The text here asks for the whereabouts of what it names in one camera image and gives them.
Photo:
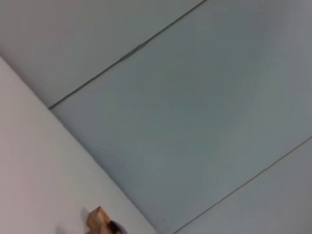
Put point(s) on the light wooden stained block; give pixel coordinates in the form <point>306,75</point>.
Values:
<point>97,219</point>

